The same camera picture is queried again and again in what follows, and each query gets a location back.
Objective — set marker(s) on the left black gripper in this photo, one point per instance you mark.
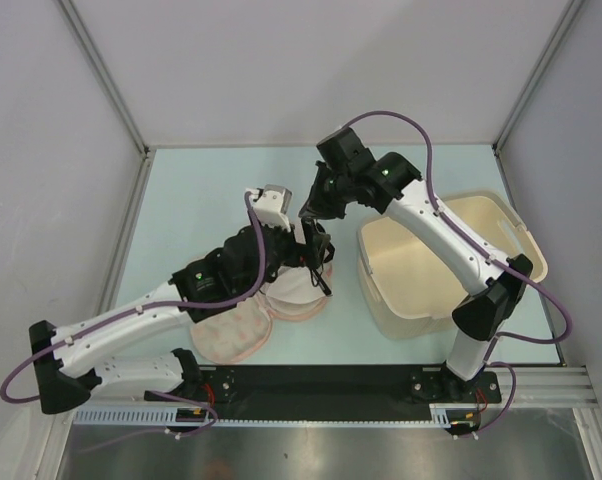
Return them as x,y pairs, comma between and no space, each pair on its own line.
303,254

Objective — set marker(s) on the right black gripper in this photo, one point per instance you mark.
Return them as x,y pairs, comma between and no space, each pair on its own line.
315,206

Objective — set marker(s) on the pink floral laundry bag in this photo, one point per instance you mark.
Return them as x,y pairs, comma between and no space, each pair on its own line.
288,294

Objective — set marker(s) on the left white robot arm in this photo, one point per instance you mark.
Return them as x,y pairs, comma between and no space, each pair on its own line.
73,363

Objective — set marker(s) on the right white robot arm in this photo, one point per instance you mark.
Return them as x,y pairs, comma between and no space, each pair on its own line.
493,281

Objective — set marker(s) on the cream plastic laundry basket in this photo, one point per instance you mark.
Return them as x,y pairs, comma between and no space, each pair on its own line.
414,270

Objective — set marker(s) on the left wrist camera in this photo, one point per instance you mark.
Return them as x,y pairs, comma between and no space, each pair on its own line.
270,205

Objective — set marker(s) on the aluminium frame rail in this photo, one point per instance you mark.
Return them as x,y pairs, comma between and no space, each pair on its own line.
553,387

